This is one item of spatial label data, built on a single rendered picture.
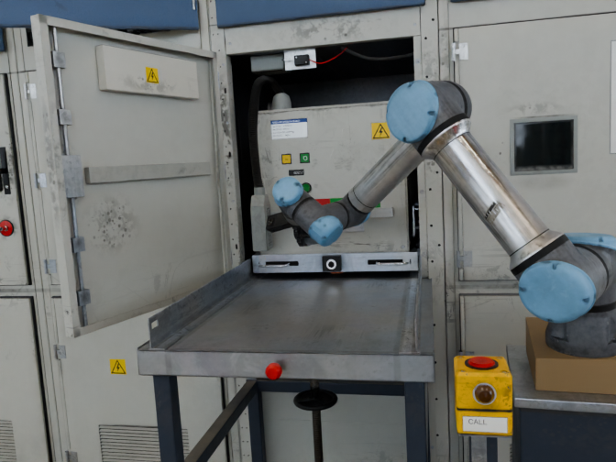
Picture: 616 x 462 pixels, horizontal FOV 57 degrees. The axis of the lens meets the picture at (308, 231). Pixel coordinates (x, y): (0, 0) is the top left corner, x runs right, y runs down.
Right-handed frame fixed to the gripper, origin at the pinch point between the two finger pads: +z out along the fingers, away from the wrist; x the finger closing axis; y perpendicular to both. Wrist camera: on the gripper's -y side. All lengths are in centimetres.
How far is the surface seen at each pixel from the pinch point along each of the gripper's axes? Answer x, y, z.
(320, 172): 24.2, 2.0, 2.5
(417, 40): 55, 33, -19
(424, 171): 21.8, 34.7, -0.3
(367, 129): 35.4, 17.3, -3.7
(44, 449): -64, -104, 45
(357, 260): -0.9, 13.1, 15.6
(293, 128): 36.6, -6.0, -4.7
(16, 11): 51, -78, -50
